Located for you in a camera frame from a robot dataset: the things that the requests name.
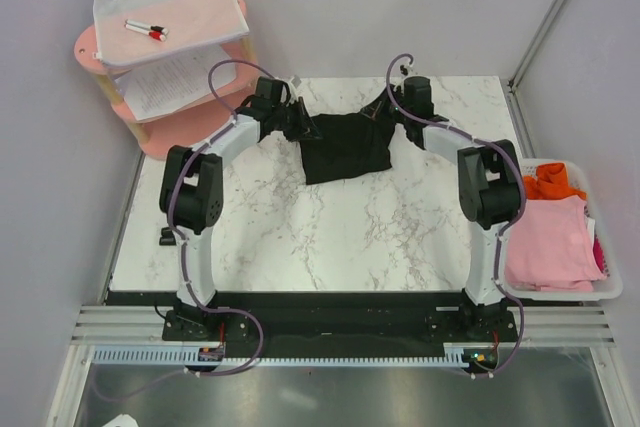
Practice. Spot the black cap whiteboard marker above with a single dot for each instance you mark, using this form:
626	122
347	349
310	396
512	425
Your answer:
155	28

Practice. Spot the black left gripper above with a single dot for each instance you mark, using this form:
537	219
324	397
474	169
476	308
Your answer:
305	129

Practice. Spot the white slotted cable duct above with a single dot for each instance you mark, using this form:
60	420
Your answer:
193	356

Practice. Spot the purple cap marker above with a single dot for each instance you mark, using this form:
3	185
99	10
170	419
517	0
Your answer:
167	237

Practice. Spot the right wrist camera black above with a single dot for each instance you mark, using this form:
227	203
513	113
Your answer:
417	92

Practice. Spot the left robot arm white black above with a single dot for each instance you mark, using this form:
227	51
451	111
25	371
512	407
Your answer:
192	193

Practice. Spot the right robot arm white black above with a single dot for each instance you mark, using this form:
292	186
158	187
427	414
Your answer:
490	191

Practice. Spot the white plastic laundry basket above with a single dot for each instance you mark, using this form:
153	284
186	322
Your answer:
611	286

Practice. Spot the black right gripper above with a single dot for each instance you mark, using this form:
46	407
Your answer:
372	112

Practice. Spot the printed paper sheets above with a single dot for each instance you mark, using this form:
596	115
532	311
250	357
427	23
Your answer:
163	87

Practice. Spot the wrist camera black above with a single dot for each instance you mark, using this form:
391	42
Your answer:
417	92
273	90

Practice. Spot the black printed t-shirt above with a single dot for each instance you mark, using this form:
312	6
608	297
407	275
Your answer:
351	145

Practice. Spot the pink three-tier wooden shelf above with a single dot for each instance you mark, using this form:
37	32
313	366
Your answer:
229	80

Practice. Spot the pink t-shirt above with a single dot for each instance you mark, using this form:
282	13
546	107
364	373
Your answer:
550	248

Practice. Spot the white mesh zipper pouch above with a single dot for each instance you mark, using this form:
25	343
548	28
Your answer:
191	24

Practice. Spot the red cap whiteboard marker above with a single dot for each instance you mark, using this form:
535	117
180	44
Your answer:
158	36

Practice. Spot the aluminium rail frame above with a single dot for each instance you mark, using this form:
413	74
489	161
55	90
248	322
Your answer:
545	326

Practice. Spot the orange t-shirt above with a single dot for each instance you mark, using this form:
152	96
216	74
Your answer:
551	182

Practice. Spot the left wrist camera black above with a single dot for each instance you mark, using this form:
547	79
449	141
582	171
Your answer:
273	90

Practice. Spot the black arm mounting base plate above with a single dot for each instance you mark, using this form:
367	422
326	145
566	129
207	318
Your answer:
340	323

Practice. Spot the magenta garment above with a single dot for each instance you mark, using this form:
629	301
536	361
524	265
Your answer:
599	257

